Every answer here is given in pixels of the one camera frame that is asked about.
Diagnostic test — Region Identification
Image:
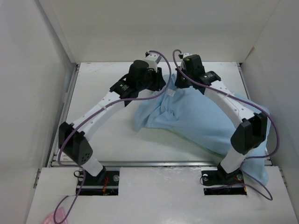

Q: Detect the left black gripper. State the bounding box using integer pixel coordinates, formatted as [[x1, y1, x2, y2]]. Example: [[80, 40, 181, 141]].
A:
[[137, 66, 165, 92]]

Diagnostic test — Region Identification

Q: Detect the light blue pillowcase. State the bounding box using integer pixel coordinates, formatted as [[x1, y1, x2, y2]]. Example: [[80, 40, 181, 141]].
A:
[[134, 74, 269, 185]]

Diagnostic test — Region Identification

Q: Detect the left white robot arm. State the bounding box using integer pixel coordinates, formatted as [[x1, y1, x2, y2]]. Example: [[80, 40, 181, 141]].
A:
[[58, 54, 166, 185]]

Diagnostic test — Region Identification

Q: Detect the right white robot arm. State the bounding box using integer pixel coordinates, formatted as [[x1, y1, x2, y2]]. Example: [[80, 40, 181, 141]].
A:
[[175, 52, 268, 185]]

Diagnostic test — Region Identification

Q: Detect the pink cloth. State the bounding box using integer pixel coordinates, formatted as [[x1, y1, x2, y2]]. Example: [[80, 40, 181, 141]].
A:
[[43, 207, 65, 224]]

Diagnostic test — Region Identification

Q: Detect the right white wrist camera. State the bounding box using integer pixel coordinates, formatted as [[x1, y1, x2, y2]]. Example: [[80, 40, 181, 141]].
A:
[[178, 53, 192, 60]]

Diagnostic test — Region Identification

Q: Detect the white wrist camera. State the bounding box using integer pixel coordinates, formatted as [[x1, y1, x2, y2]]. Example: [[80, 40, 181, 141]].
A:
[[144, 51, 162, 70], [178, 53, 192, 60]]

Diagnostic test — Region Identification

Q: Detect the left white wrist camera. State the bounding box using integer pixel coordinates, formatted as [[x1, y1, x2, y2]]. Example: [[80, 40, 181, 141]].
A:
[[144, 51, 162, 70]]

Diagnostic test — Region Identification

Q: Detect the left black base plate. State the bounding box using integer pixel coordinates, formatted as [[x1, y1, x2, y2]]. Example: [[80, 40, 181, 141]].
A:
[[73, 170, 120, 196]]

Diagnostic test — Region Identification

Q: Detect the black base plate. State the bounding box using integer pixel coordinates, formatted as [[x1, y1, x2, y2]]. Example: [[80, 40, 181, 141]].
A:
[[73, 170, 120, 196], [200, 170, 247, 196]]

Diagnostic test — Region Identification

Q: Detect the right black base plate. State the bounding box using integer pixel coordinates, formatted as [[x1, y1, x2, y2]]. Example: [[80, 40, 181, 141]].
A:
[[200, 170, 247, 196]]

